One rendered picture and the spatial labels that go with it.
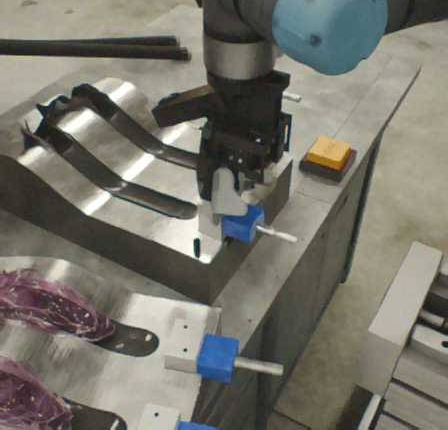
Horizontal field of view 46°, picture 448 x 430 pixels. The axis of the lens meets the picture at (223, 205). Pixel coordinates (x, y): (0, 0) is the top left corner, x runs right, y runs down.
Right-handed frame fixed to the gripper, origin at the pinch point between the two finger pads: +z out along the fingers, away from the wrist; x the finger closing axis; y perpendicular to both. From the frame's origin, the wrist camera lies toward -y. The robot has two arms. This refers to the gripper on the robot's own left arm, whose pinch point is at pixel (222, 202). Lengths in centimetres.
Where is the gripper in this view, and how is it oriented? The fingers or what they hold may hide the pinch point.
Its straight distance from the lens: 70.0
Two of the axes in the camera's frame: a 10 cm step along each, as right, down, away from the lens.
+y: 8.7, 3.4, -3.7
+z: 0.0, 7.4, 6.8
